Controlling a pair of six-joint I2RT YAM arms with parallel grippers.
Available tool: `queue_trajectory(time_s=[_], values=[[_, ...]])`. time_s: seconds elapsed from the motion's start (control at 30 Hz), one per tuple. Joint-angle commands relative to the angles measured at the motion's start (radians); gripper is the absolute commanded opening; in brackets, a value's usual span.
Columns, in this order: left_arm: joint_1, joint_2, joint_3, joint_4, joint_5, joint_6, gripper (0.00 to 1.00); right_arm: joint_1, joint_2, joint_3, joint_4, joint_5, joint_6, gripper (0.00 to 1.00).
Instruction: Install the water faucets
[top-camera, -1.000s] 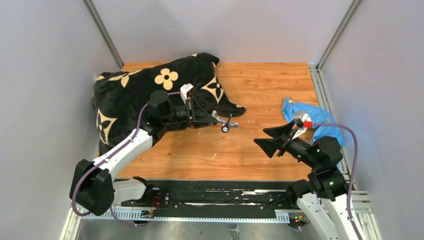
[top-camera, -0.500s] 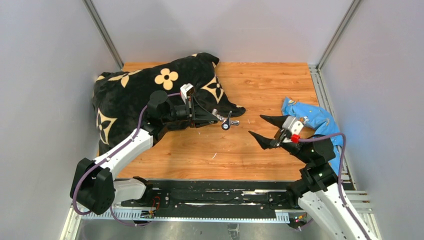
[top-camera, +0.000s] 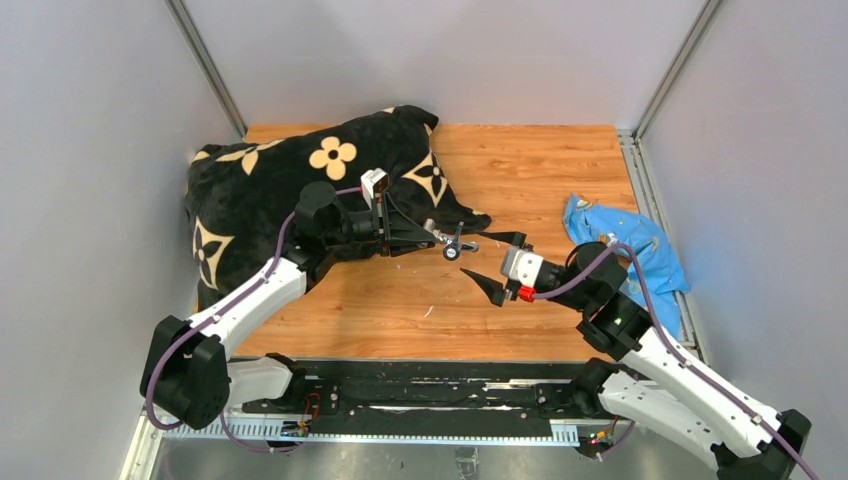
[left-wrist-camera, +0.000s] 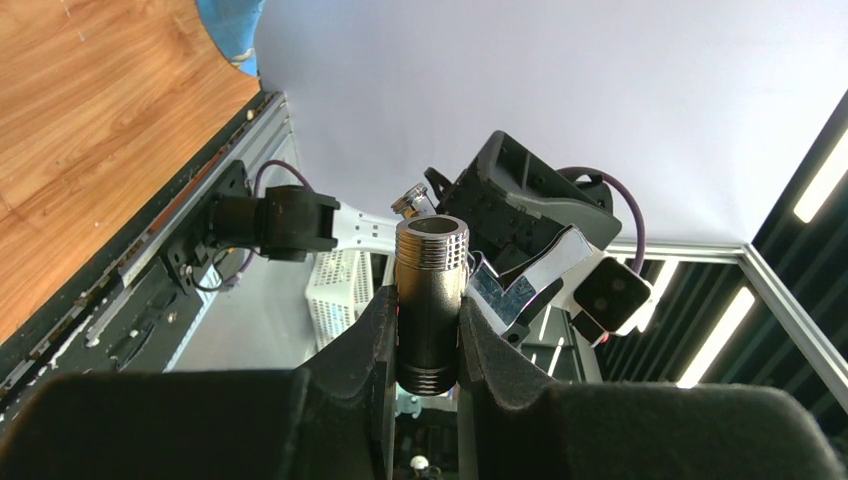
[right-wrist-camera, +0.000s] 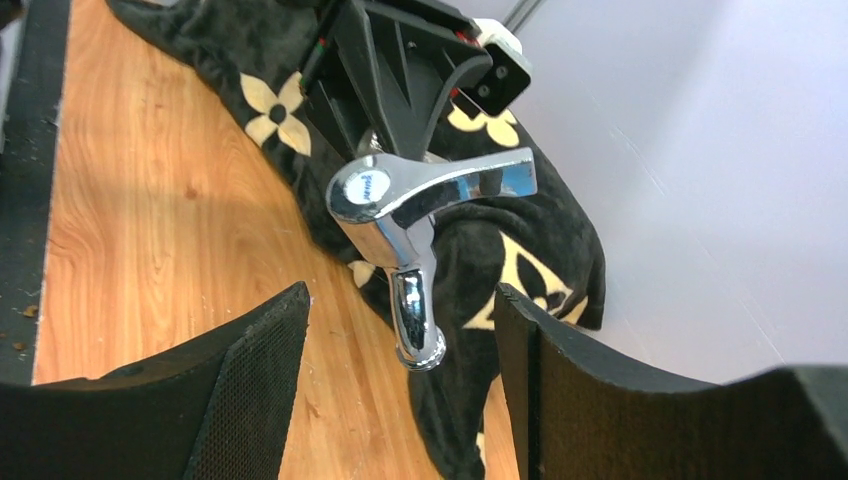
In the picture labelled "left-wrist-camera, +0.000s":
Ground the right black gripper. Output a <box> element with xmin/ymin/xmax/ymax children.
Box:
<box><xmin>437</xmin><ymin>130</ymin><xmax>622</xmax><ymax>273</ymax></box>

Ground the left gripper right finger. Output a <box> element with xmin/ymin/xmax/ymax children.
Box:
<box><xmin>458</xmin><ymin>299</ymin><xmax>845</xmax><ymax>479</ymax></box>

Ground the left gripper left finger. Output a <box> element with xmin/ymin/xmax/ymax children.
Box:
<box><xmin>1</xmin><ymin>287</ymin><xmax>397</xmax><ymax>479</ymax></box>

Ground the grey threaded tee fitting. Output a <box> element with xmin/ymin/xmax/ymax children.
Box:
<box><xmin>395</xmin><ymin>215</ymin><xmax>470</xmax><ymax>396</ymax></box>

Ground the chrome faucet tap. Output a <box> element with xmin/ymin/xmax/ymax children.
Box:
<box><xmin>391</xmin><ymin>183</ymin><xmax>436</xmax><ymax>219</ymax></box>

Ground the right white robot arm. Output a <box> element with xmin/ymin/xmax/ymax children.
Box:
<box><xmin>208</xmin><ymin>130</ymin><xmax>622</xmax><ymax>273</ymax></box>

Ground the white perforated basket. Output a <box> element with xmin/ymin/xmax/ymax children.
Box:
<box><xmin>305</xmin><ymin>250</ymin><xmax>374</xmax><ymax>350</ymax></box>

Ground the blue printed cloth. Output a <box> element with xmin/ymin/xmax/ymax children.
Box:
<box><xmin>195</xmin><ymin>0</ymin><xmax>266</xmax><ymax>77</ymax></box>

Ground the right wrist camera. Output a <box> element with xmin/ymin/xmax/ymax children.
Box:
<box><xmin>570</xmin><ymin>256</ymin><xmax>652</xmax><ymax>348</ymax></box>

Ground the aluminium frame post right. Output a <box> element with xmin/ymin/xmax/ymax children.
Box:
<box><xmin>600</xmin><ymin>243</ymin><xmax>847</xmax><ymax>418</ymax></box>

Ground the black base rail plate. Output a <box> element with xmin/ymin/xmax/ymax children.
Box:
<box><xmin>1</xmin><ymin>92</ymin><xmax>293</xmax><ymax>429</ymax></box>

